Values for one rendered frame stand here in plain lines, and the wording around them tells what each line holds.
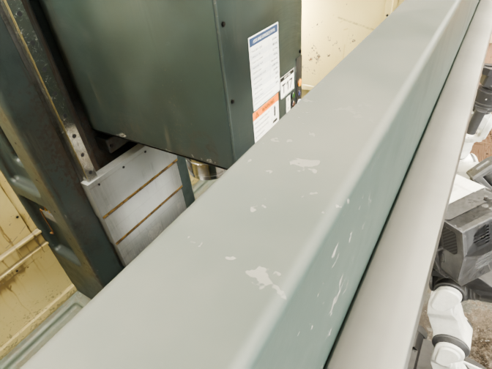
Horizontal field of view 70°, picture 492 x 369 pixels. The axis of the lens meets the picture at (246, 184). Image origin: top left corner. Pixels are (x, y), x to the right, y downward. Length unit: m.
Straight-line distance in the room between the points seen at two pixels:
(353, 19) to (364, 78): 1.74
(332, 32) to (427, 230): 1.77
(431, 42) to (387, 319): 0.14
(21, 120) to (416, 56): 1.24
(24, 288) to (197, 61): 1.47
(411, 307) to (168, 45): 0.86
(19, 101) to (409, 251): 1.24
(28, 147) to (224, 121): 0.71
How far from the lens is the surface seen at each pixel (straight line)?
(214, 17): 0.84
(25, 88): 1.33
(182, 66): 0.94
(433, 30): 0.24
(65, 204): 1.49
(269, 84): 1.08
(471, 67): 0.45
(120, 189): 1.57
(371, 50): 0.21
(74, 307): 2.20
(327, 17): 1.95
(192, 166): 1.19
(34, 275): 2.03
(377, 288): 0.19
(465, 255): 1.28
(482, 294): 1.58
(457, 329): 1.79
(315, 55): 2.02
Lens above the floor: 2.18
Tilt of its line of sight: 38 degrees down
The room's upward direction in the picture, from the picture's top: 6 degrees counter-clockwise
